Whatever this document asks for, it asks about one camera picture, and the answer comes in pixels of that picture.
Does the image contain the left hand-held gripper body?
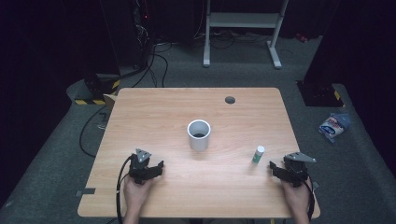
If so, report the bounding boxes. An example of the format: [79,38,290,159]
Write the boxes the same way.
[128,147,152,185]

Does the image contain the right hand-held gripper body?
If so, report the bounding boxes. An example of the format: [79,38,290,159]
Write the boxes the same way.
[281,151,318,189]

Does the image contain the green glue stick white cap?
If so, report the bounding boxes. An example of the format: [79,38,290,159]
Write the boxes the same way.
[251,145,266,165]

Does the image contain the white cup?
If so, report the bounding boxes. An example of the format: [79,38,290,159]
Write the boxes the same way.
[187,119,212,152]

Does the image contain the person's left hand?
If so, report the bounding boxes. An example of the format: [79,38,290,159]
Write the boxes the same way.
[122,175,154,217]

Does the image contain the person's right hand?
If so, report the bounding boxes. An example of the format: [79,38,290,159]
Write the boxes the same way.
[280,177,313,217]

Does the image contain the blue white packet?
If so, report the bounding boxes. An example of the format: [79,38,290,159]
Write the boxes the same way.
[318,112,352,145]

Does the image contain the black base yellow striped edge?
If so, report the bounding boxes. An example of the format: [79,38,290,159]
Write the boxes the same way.
[73,72,121,106]
[296,79,346,108]

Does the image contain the small red object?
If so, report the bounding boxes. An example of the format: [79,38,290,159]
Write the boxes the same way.
[294,32,310,44]

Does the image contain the white metal stand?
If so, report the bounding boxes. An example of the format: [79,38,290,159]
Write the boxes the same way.
[202,0,290,70]

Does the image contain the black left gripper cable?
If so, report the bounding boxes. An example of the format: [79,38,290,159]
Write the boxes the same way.
[115,155,134,224]

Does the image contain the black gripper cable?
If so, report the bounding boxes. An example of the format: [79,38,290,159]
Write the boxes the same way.
[305,175,317,222]
[115,155,134,224]

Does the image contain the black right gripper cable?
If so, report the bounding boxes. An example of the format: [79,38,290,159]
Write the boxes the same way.
[305,175,317,222]

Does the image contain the black floor cable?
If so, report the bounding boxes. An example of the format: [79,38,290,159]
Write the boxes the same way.
[78,105,108,159]

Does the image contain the black cable bundle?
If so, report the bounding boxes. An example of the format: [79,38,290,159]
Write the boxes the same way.
[130,36,174,90]

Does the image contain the black equipment rack with wires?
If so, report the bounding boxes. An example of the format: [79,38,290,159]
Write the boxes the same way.
[132,0,157,71]

